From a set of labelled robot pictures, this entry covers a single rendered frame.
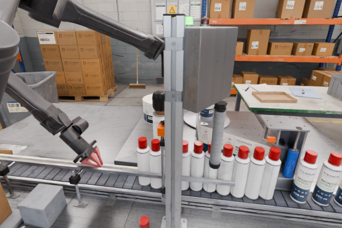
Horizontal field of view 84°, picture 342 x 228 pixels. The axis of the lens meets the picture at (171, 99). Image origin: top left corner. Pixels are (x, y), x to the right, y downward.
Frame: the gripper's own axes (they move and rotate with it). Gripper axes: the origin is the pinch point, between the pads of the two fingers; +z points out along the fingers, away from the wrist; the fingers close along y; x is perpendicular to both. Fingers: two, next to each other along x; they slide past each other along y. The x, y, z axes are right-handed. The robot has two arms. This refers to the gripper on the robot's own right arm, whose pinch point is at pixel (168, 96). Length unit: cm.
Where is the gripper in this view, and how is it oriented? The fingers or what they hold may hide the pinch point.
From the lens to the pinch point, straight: 83.8
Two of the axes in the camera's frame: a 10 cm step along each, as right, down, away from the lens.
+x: -1.1, 3.7, -9.2
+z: 0.0, 9.3, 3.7
